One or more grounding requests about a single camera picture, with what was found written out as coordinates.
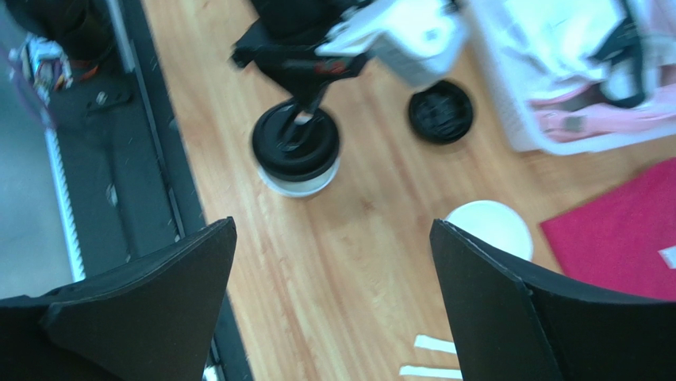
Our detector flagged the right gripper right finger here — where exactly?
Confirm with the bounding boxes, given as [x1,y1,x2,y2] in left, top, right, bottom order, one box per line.
[429,219,675,380]

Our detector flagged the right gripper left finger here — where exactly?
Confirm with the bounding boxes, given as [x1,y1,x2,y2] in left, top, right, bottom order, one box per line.
[1,217,237,380]

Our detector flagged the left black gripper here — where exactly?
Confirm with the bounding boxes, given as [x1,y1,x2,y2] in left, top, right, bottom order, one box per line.
[232,20,370,151]

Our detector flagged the black coffee cup lid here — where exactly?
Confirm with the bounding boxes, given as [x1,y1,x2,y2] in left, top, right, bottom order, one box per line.
[252,98,341,183]

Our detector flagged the paper coffee cup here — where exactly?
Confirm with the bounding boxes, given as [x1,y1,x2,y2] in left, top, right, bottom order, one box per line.
[258,157,340,198]
[445,200,534,262]

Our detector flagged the white wrapped straw left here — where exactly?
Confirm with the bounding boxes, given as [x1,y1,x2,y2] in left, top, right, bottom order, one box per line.
[413,334,457,355]

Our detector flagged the white wrapped straw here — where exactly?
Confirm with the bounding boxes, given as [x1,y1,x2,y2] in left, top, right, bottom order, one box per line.
[413,334,457,355]
[399,365,463,380]

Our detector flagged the white wrapped straw middle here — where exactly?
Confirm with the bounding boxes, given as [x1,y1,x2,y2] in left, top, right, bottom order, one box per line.
[399,365,463,380]

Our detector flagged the black lid on table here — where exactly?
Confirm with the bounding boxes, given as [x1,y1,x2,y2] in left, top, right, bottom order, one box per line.
[407,80,474,144]

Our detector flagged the red folded cloth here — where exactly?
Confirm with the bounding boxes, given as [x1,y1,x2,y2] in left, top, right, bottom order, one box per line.
[540,159,675,301]

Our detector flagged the white plastic basket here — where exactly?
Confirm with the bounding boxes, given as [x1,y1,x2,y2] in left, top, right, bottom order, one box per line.
[463,1,675,156]

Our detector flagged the pink bag in basket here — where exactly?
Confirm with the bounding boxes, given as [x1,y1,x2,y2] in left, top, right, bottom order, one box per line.
[530,77,675,143]

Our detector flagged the white cloth in basket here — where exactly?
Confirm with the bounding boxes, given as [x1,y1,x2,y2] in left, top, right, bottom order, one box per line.
[490,1,657,101]

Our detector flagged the black glasses in basket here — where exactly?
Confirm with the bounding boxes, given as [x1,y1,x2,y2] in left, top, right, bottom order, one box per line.
[590,1,654,110]

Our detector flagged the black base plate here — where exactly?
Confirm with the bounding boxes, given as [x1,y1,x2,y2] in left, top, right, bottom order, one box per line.
[51,1,252,380]

